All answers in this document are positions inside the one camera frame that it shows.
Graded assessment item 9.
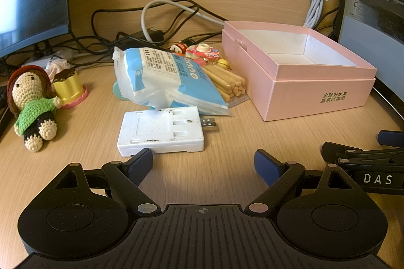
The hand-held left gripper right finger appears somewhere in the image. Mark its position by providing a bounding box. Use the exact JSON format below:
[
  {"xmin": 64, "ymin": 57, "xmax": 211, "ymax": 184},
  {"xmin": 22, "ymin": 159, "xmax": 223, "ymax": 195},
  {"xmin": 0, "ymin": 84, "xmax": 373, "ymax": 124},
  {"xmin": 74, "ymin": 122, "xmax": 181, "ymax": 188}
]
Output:
[{"xmin": 248, "ymin": 148, "xmax": 351, "ymax": 215}]

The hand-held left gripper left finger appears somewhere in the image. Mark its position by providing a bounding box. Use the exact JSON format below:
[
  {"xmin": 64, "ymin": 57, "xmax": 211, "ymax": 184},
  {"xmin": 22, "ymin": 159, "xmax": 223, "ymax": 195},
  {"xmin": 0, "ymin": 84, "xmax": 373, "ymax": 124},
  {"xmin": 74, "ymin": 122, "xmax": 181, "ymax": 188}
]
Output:
[{"xmin": 54, "ymin": 148, "xmax": 161, "ymax": 216}]

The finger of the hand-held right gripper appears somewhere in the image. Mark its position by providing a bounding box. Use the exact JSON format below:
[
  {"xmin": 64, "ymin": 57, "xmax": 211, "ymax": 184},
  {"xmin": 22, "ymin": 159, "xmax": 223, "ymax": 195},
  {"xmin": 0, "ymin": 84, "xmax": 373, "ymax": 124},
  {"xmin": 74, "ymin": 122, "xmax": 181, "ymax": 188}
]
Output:
[
  {"xmin": 377, "ymin": 130, "xmax": 404, "ymax": 147},
  {"xmin": 321, "ymin": 142, "xmax": 404, "ymax": 166}
]

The white USB hub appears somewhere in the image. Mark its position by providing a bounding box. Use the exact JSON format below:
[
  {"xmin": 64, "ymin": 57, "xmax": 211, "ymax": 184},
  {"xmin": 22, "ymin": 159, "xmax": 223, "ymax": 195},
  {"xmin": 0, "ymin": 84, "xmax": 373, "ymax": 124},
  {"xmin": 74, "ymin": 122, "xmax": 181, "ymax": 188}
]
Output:
[{"xmin": 117, "ymin": 106, "xmax": 218, "ymax": 157}]

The pink cardboard box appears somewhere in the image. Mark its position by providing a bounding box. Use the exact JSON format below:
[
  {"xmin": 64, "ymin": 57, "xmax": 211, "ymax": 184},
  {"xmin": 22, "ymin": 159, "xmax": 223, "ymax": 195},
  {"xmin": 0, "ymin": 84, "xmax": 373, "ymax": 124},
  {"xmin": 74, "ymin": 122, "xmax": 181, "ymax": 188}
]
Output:
[{"xmin": 221, "ymin": 21, "xmax": 377, "ymax": 122}]

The blue white tissue pack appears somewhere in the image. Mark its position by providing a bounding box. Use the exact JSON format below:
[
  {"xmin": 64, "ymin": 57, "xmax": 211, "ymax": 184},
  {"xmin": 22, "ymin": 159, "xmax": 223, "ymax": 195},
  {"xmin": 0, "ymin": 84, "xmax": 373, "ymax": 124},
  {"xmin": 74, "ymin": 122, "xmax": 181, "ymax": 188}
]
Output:
[{"xmin": 113, "ymin": 47, "xmax": 236, "ymax": 117}]

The bag of biscuit sticks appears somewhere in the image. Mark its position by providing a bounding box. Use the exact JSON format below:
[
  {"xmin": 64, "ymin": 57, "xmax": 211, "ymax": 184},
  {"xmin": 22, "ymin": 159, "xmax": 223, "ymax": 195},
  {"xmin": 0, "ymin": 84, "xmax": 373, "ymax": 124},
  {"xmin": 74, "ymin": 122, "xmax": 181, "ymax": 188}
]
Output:
[{"xmin": 202, "ymin": 65, "xmax": 250, "ymax": 109}]

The yellow pudding toy pink base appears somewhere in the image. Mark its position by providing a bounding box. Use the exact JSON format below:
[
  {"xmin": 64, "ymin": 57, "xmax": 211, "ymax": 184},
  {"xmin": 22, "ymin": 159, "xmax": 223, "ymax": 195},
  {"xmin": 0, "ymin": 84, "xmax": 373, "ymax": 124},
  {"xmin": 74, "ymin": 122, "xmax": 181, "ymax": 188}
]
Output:
[{"xmin": 52, "ymin": 68, "xmax": 89, "ymax": 110}]

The crochet doll green sweater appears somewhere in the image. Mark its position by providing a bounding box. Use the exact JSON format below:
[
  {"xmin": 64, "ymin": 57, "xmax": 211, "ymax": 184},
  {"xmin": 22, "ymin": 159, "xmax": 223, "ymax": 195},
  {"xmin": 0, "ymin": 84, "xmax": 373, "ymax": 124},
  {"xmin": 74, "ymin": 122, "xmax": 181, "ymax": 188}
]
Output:
[{"xmin": 7, "ymin": 65, "xmax": 63, "ymax": 153}]

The pink toy camera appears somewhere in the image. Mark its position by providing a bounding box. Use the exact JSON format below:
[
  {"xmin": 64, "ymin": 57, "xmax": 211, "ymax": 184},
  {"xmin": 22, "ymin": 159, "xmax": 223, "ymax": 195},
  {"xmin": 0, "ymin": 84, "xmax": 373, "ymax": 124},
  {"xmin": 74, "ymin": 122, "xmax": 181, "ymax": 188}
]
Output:
[{"xmin": 186, "ymin": 43, "xmax": 221, "ymax": 64}]

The teal plastic toy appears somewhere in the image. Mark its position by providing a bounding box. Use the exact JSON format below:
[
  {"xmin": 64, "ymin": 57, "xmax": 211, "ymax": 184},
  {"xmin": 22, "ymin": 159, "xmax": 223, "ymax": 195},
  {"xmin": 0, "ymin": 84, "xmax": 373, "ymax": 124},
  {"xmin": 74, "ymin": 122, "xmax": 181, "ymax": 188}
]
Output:
[{"xmin": 113, "ymin": 82, "xmax": 130, "ymax": 101}]

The small red white toy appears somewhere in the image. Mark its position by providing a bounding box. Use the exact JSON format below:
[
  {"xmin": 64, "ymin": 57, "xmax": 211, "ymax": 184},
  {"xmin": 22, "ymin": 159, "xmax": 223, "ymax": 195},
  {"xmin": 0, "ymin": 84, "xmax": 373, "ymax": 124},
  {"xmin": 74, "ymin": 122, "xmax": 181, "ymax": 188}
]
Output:
[{"xmin": 170, "ymin": 42, "xmax": 190, "ymax": 56}]

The black power adapter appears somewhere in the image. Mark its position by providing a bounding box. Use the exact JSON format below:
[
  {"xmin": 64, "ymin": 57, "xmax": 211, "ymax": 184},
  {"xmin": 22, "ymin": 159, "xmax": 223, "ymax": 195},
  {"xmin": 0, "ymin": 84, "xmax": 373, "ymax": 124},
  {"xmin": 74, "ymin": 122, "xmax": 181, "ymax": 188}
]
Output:
[{"xmin": 117, "ymin": 28, "xmax": 165, "ymax": 46}]

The pale pink small object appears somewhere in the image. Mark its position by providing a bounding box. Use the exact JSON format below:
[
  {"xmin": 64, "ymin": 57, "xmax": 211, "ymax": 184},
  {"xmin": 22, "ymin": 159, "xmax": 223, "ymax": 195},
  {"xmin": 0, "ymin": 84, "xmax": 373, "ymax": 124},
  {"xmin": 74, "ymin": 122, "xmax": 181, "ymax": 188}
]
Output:
[{"xmin": 45, "ymin": 56, "xmax": 69, "ymax": 74}]

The white power strip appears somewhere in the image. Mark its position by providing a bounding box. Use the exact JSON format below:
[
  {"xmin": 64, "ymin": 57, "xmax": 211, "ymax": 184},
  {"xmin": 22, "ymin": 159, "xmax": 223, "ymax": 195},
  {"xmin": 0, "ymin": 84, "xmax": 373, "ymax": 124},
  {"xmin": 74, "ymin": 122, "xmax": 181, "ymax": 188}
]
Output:
[{"xmin": 22, "ymin": 48, "xmax": 79, "ymax": 68}]

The black cable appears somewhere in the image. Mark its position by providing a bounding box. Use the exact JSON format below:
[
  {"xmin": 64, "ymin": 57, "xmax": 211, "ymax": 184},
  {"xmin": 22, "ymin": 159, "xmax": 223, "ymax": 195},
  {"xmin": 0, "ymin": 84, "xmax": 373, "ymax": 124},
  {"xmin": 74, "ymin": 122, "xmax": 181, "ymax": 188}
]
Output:
[{"xmin": 91, "ymin": 0, "xmax": 228, "ymax": 47}]

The grey cable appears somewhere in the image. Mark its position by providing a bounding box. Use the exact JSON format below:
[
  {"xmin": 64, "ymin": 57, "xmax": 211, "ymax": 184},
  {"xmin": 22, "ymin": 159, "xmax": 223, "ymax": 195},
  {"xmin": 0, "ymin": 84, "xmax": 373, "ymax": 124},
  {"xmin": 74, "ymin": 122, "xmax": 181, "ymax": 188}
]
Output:
[{"xmin": 140, "ymin": 0, "xmax": 228, "ymax": 40}]

